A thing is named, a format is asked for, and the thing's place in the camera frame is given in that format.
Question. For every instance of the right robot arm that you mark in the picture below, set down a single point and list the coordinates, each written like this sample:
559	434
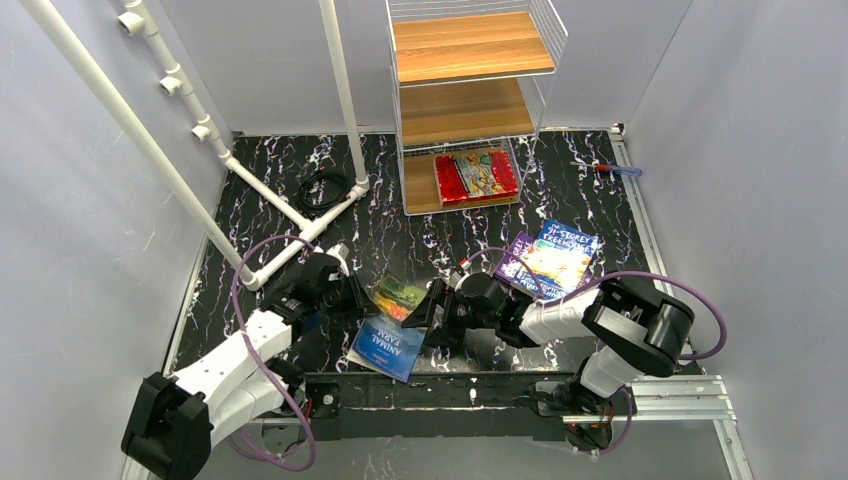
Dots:
643	329

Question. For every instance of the blue 91-storey treehouse book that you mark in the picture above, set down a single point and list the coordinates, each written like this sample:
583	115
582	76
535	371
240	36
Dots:
584	244

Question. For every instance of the blue red pen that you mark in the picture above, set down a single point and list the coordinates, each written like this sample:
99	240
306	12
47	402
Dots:
611	168

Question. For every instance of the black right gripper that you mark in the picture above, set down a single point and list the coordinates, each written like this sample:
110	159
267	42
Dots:
439	308

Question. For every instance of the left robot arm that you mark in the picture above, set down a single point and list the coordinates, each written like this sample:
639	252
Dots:
177	420

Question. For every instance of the aluminium rail frame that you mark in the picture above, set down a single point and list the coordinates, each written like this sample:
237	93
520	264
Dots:
608	207

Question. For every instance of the white wire wooden shelf rack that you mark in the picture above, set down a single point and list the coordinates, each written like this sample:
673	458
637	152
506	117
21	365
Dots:
468	76

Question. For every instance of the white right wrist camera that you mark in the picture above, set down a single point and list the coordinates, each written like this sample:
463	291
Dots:
459	273

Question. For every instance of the Animal Farm book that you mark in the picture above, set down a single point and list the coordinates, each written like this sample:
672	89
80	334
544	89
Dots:
382	344

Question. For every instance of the red treehouse book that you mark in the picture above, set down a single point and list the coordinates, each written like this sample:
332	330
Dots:
474	174

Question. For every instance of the purple 52-storey treehouse book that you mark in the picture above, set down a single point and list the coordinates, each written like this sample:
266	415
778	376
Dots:
513	258

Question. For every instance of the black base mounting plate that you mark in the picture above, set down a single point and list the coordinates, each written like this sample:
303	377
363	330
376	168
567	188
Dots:
358	405

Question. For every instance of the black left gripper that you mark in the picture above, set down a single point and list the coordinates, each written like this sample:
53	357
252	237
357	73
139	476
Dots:
353	291

